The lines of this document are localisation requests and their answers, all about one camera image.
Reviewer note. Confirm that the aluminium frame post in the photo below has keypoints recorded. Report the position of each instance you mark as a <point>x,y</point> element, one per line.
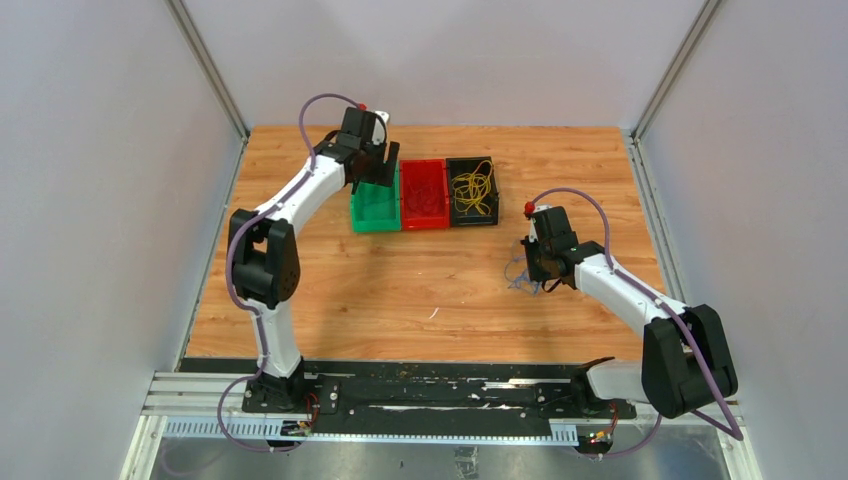
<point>196,44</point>
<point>687,47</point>

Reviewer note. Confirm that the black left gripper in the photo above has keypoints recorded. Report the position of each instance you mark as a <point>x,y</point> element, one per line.
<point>383,171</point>

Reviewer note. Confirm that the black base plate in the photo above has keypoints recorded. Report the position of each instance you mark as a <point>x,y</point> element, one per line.
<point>458,399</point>

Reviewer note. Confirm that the black plastic bin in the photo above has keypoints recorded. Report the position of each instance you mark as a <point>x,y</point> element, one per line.
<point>473,192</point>

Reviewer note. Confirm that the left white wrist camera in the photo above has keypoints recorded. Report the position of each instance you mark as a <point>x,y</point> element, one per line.
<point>379,132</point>

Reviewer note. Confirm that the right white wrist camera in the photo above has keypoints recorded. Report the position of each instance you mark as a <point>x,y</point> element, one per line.
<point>530,211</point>

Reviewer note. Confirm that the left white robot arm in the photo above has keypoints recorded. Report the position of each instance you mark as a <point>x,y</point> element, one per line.
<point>263,265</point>

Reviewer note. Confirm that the green plastic bin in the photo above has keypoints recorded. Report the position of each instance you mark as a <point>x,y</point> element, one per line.
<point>376,208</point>

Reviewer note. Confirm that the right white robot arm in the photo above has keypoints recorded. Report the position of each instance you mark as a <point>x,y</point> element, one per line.
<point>685,363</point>

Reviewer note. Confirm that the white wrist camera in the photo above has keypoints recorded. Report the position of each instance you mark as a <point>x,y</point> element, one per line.
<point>530,211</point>
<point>379,132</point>

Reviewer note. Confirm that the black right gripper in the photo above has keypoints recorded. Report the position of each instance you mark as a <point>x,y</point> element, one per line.
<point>535,272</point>

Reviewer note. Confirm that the aluminium frame post right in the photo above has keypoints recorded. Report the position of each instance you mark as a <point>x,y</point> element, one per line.
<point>687,47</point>

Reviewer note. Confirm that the aluminium frame post left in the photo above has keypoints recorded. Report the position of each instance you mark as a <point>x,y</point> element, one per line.
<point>196,44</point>

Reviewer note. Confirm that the red plastic bin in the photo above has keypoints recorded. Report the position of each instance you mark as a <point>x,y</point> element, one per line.
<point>424,198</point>

